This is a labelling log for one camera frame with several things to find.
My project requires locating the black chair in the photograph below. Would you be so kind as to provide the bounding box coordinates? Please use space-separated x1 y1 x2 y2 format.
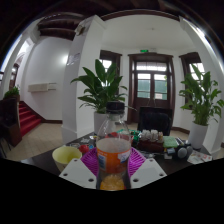
137 105 174 137

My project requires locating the red carpeted staircase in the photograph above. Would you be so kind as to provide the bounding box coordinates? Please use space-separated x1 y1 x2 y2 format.
18 100 43 137

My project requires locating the grey rounded device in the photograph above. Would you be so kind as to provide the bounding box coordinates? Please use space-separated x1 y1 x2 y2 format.
174 145 194 160

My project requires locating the dark wooden double door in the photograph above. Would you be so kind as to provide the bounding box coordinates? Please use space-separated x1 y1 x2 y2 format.
127 52 177 123

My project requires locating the dark-framed window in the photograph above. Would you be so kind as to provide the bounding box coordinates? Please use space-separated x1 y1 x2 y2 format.
98 49 123 88
178 51 204 104

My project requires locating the dark wooden cabinet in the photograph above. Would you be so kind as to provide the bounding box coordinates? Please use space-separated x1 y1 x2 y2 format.
0 97 23 148

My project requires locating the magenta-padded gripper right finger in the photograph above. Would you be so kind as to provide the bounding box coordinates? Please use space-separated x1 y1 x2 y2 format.
128 147 168 190

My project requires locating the green sponge cloth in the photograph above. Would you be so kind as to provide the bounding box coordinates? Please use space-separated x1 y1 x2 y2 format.
162 135 180 149

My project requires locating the leafy plant in white pot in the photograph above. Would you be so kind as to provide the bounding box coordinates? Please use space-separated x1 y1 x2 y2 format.
69 58 129 134
178 63 224 150

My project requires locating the pale yellow printed cup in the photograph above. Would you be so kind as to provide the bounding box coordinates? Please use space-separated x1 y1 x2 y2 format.
51 143 91 173

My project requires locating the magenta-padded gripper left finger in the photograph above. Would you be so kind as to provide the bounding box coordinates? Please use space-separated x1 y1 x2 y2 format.
59 147 99 190

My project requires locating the orange juice bottle black cap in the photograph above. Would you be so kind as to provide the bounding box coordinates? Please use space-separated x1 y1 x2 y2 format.
95 100 133 192

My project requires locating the brown box of white items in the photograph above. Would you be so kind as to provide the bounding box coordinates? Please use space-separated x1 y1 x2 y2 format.
138 129 165 154

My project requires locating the small green potted plant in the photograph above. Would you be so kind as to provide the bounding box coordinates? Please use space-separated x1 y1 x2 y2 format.
3 86 21 100

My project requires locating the green snack packet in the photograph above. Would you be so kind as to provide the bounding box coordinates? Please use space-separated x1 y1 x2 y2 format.
128 129 143 148

